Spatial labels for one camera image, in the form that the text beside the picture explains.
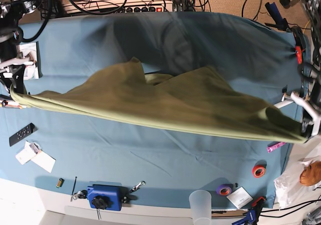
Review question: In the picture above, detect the white plastic bag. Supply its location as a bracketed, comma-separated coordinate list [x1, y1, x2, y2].
[274, 145, 320, 208]

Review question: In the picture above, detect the black remote control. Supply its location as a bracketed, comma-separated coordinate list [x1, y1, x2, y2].
[9, 123, 37, 147]

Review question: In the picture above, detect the brown bread item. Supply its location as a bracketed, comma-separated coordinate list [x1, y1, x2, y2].
[299, 161, 321, 186]

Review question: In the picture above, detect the purple tape roll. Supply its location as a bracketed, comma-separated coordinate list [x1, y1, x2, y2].
[216, 184, 233, 196]

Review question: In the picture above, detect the blue clamp block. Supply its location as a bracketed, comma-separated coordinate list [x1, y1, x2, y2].
[87, 184, 122, 211]

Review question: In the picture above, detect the red tape roll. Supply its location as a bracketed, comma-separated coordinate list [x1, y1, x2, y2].
[252, 165, 266, 178]

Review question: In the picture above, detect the black zip tie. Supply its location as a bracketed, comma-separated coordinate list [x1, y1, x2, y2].
[71, 176, 77, 201]

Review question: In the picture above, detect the white paper card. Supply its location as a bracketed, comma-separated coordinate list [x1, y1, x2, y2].
[227, 187, 253, 209]

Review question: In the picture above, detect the clear plastic cup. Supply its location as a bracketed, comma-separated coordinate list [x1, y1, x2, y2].
[189, 190, 212, 225]

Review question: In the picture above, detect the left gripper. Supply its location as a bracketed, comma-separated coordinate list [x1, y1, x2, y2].
[281, 91, 320, 139]

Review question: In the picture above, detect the orange white utility knife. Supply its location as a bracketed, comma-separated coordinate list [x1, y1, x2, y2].
[0, 94, 26, 109]

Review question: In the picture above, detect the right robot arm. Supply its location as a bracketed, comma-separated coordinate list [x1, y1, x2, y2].
[1, 0, 53, 93]

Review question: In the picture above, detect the white paper sheet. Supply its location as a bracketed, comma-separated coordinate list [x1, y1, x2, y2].
[31, 151, 56, 173]

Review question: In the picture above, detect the orange black screwdriver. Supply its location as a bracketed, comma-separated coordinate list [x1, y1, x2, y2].
[291, 26, 306, 65]

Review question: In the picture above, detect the small green battery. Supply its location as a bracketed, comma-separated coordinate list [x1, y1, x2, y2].
[56, 178, 64, 188]

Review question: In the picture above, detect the blue black clamp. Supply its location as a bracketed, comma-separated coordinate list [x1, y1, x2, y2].
[265, 2, 291, 32]

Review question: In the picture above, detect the blue table cloth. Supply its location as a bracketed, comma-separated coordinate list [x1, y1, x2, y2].
[1, 13, 301, 208]

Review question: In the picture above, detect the silver carabiner clip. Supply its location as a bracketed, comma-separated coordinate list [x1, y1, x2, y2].
[129, 180, 146, 193]

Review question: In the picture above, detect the olive green t-shirt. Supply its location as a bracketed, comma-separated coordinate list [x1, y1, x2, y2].
[10, 58, 306, 143]

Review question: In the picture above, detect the white black marker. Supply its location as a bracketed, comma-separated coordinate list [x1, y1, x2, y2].
[274, 100, 293, 109]

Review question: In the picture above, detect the pink glue tube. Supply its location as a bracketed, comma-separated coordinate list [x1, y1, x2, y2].
[267, 142, 286, 153]

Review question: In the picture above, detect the white card stack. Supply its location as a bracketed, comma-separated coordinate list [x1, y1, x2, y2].
[15, 141, 41, 165]

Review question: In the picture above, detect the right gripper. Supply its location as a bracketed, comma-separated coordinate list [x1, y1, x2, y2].
[1, 52, 29, 94]

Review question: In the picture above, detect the blue bar clamp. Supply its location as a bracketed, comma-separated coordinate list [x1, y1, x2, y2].
[232, 196, 266, 225]

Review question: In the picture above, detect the white power strip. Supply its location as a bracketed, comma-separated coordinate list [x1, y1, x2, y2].
[62, 0, 174, 15]

